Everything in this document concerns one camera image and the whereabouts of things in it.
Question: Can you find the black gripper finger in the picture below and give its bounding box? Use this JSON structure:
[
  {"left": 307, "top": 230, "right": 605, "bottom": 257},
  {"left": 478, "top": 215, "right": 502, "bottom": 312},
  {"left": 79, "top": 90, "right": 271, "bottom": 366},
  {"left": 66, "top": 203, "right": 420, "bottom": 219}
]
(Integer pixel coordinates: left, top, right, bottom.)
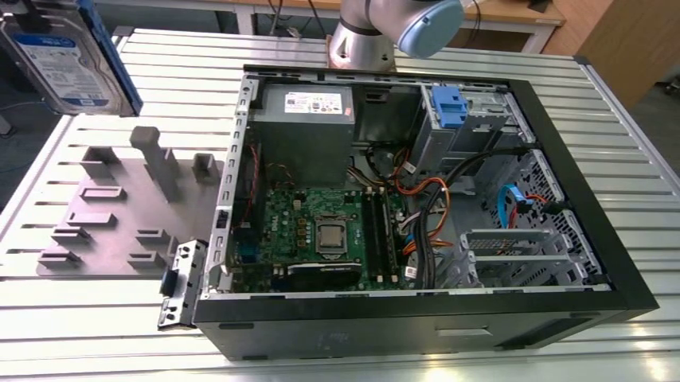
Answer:
[{"left": 17, "top": 0, "right": 53, "bottom": 36}]

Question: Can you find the metal disk bay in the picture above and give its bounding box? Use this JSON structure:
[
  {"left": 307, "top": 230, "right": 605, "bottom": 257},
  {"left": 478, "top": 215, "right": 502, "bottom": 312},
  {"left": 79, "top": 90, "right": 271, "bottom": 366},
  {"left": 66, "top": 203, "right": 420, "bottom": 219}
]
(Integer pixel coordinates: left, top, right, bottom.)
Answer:
[{"left": 460, "top": 228, "right": 611, "bottom": 290}]

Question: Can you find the silver CPU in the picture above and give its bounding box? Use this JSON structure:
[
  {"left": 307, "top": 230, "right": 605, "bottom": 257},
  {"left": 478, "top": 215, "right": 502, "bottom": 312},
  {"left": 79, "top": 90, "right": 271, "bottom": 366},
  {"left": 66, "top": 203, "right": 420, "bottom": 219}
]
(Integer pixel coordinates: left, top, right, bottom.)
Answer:
[{"left": 318, "top": 225, "right": 347, "bottom": 251}]

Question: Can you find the blue plastic drive latch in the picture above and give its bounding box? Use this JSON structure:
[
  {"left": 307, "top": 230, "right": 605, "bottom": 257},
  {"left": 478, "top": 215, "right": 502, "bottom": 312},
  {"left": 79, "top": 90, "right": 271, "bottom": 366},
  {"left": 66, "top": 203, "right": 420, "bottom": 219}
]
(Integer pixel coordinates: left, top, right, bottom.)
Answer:
[{"left": 433, "top": 86, "right": 470, "bottom": 129}]

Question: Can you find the wooden cabinet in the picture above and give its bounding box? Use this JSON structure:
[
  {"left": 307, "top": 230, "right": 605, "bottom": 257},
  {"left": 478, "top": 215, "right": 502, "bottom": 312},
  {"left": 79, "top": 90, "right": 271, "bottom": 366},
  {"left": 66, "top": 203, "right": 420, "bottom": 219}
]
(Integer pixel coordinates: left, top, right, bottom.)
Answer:
[{"left": 541, "top": 0, "right": 680, "bottom": 111}]

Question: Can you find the green motherboard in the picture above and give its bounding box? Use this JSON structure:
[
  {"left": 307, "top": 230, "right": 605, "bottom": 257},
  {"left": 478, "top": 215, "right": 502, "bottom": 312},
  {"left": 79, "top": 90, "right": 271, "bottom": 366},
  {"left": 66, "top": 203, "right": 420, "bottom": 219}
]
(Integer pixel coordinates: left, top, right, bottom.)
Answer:
[{"left": 227, "top": 186, "right": 416, "bottom": 294}]

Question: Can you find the orange wire bundle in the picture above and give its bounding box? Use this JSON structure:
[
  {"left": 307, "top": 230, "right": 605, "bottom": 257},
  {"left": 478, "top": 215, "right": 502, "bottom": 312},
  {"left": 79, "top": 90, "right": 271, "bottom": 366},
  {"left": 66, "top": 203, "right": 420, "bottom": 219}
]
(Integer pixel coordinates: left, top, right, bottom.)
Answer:
[{"left": 395, "top": 177, "right": 453, "bottom": 255}]

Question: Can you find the black PC case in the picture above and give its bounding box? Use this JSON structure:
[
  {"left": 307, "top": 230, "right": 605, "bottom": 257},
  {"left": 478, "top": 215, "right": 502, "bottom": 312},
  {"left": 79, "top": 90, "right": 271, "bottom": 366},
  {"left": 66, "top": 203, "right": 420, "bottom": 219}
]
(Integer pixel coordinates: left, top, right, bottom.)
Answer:
[{"left": 194, "top": 63, "right": 660, "bottom": 362}]

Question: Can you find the black RAM slot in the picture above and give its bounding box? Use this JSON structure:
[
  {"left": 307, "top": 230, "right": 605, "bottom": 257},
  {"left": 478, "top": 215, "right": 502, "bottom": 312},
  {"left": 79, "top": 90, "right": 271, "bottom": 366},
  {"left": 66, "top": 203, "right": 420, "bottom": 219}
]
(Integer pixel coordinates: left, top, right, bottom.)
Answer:
[
  {"left": 375, "top": 186, "right": 399, "bottom": 280},
  {"left": 362, "top": 187, "right": 382, "bottom": 280}
]

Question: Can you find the black cable bundle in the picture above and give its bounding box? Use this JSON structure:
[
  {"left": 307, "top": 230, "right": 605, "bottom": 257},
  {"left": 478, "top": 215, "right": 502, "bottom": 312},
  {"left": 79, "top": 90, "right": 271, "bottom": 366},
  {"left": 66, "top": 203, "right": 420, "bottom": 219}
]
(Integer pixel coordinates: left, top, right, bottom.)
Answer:
[{"left": 412, "top": 145, "right": 532, "bottom": 290}]

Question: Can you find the metal optical drive cage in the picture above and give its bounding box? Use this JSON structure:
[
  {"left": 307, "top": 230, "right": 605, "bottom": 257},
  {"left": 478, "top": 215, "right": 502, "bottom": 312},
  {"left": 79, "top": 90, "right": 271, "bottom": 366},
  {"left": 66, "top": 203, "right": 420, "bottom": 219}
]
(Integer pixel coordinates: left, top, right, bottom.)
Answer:
[{"left": 413, "top": 83, "right": 536, "bottom": 172}]

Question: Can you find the red data wire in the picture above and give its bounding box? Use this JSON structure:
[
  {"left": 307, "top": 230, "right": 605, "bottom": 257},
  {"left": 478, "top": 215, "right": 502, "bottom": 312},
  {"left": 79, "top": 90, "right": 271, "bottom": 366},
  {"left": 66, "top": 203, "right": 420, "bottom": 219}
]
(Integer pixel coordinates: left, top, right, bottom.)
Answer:
[{"left": 521, "top": 193, "right": 573, "bottom": 214}]

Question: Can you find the grey power supply unit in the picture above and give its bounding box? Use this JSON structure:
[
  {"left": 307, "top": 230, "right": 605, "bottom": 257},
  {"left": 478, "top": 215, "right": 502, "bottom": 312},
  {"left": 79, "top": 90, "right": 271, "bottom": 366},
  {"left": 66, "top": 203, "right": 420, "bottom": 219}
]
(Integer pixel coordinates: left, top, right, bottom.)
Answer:
[{"left": 250, "top": 84, "right": 355, "bottom": 189}]

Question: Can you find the power supply wire bundle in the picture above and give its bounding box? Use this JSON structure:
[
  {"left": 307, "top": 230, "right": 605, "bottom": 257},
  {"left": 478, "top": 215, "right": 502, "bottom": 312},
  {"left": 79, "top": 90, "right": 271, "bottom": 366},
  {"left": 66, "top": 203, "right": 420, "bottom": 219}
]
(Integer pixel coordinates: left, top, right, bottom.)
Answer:
[{"left": 347, "top": 165, "right": 386, "bottom": 188}]

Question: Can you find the black graphics card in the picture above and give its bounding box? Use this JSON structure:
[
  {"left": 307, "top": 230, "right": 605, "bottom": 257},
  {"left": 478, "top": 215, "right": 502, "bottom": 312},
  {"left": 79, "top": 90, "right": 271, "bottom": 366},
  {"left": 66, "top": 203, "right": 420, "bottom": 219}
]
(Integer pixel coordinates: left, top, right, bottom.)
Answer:
[{"left": 286, "top": 262, "right": 366, "bottom": 290}]

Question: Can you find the hinged metal card bracket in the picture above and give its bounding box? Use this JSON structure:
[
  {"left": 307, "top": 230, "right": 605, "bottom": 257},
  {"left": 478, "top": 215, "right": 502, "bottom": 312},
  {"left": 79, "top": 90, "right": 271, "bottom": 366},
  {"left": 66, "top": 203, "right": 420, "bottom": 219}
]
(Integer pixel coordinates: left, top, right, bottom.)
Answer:
[{"left": 156, "top": 238, "right": 208, "bottom": 331}]

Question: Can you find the grey parts rack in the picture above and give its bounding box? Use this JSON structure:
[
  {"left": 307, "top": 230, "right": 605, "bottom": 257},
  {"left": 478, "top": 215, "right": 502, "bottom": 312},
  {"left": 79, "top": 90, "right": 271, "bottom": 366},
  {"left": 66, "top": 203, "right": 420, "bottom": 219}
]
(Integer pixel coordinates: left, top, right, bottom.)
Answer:
[{"left": 35, "top": 126, "right": 227, "bottom": 277}]

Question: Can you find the blue data wire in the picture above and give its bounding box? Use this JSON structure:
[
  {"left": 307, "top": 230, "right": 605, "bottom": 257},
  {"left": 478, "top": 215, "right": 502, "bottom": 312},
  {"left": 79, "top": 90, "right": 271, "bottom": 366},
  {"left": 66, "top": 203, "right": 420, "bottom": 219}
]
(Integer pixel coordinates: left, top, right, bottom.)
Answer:
[{"left": 497, "top": 183, "right": 526, "bottom": 231}]

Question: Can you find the wooden desk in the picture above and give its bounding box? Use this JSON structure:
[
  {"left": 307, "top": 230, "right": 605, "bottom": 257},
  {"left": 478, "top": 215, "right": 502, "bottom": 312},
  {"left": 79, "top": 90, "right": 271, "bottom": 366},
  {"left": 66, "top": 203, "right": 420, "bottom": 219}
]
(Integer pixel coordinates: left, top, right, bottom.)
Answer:
[{"left": 461, "top": 0, "right": 568, "bottom": 55}]

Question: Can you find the hard disk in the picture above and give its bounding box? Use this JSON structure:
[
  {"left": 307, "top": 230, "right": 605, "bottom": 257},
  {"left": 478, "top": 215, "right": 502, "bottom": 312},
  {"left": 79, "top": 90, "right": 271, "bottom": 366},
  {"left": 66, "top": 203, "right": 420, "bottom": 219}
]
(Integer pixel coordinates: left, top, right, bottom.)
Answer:
[{"left": 0, "top": 0, "right": 143, "bottom": 119}]

